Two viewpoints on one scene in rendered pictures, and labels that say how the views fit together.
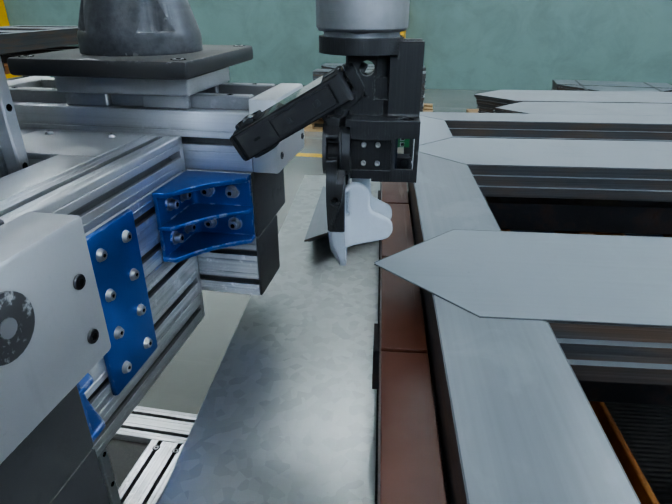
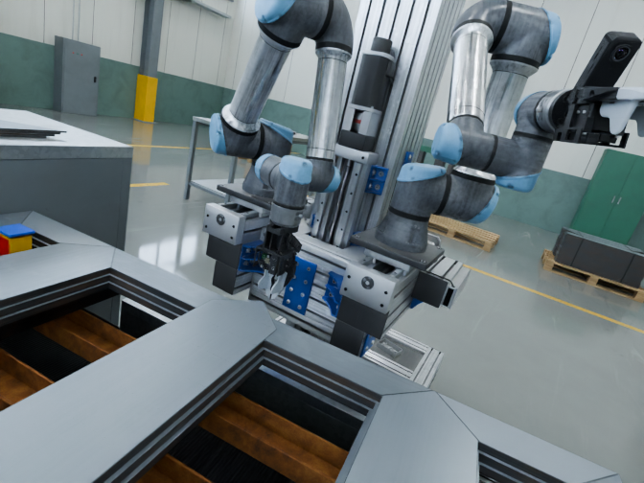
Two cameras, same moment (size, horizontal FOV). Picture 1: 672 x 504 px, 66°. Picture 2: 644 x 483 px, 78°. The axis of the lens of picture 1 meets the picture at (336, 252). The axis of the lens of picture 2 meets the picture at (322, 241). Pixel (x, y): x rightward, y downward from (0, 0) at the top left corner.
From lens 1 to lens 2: 1.19 m
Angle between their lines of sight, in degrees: 94
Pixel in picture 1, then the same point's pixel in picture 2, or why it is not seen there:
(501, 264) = (236, 321)
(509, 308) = (209, 306)
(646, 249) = (208, 365)
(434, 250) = (261, 314)
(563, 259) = (224, 336)
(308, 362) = not seen: hidden behind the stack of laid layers
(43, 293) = (227, 221)
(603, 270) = (207, 338)
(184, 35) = (386, 237)
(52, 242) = (232, 216)
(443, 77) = not seen: outside the picture
